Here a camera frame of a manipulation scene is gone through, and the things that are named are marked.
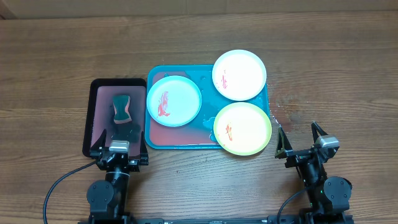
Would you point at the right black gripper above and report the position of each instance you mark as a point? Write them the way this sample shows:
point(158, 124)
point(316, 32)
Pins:
point(302, 154)

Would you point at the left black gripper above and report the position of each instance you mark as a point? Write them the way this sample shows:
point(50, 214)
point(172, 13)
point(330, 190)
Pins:
point(134, 165)

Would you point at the green and orange sponge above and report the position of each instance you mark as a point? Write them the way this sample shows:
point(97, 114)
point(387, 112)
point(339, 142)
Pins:
point(121, 109)

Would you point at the yellow-green plate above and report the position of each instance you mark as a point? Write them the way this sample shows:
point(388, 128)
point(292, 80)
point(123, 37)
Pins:
point(242, 129)

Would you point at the light blue plate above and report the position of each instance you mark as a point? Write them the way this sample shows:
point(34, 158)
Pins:
point(174, 101)

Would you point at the white plate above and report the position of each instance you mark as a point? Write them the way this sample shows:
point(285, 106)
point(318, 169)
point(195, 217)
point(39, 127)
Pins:
point(239, 75)

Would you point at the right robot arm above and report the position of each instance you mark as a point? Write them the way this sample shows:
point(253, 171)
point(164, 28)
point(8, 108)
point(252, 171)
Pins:
point(328, 196)

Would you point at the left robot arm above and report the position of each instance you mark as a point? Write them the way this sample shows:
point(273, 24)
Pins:
point(108, 197)

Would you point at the black plastic tray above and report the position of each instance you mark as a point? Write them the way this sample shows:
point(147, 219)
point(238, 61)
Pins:
point(100, 113)

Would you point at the teal plastic tray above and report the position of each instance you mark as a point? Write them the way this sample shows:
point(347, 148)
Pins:
point(197, 134)

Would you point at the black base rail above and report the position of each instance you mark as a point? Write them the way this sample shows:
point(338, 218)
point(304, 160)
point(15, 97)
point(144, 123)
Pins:
point(271, 219)

